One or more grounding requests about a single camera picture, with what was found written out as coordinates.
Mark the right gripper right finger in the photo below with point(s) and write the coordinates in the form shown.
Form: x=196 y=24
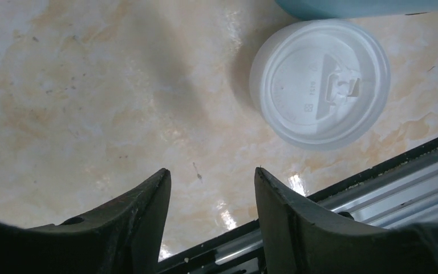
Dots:
x=300 y=236

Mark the stack of white lids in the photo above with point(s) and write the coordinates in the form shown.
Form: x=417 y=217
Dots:
x=322 y=84

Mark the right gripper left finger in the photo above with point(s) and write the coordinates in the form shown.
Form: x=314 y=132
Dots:
x=122 y=235

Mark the blue straw holder cup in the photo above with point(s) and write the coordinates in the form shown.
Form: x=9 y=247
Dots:
x=345 y=9

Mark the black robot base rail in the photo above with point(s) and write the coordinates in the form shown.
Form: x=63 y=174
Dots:
x=395 y=193

